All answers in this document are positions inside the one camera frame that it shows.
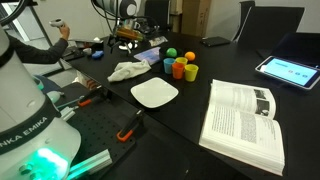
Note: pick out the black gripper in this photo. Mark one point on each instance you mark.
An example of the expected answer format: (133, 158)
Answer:
(124, 36)

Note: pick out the white terry towel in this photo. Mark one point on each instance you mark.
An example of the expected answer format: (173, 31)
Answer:
(127, 70)

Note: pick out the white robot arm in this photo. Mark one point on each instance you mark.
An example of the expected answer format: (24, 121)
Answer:
(124, 14)

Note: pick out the operator dark sleeve forearm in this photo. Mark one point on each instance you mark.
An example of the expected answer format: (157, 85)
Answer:
(32, 55)

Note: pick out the white Franka robot base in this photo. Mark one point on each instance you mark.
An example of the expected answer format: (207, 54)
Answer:
(35, 142)

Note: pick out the white square plate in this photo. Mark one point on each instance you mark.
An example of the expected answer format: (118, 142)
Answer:
(154, 92)

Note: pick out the operator hand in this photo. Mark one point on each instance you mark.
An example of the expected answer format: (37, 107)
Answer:
(65, 31)

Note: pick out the blue object on table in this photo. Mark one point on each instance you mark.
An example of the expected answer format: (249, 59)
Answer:
(97, 55)

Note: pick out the purple UIST booklet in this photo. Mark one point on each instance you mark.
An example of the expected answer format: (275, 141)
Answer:
(151, 55)

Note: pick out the clear snack bag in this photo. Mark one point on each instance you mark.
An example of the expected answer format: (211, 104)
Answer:
(157, 41)

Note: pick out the green ball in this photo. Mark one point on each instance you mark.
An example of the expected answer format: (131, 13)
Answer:
(171, 52)

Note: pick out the blue plastic cup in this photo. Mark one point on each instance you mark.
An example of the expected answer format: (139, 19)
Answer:
(168, 62)

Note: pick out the orange plastic cup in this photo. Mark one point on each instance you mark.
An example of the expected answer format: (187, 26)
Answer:
(177, 70)

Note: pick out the yellow cup back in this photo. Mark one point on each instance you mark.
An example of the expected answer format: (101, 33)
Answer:
(181, 60)

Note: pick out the yellow cup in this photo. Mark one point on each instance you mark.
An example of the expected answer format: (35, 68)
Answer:
(191, 71)
(181, 60)

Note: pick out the orange ball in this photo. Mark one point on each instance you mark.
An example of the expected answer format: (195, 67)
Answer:
(190, 55)

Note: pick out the white VR controller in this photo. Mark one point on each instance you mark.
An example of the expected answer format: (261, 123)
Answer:
(57, 23)

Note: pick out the cardboard box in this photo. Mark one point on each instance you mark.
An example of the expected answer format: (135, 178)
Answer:
(195, 17)

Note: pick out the yellow cup front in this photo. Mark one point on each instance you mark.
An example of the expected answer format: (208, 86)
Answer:
(191, 71)

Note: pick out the black phone on table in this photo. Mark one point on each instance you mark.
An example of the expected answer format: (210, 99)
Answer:
(214, 41)

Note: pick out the black perforated breadboard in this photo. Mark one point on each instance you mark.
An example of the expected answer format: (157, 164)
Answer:
(97, 125)

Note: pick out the orange black clamp near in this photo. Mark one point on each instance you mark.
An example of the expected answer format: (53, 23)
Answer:
(125, 133)

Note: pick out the black office chair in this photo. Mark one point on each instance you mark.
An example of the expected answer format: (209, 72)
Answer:
(262, 27)

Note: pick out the open white paper book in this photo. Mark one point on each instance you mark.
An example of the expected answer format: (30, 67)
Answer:
(239, 123)

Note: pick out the tablet with blue screen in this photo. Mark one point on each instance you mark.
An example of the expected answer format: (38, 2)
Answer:
(294, 73)

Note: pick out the aluminium rail profile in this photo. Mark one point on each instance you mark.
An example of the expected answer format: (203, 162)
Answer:
(90, 165)

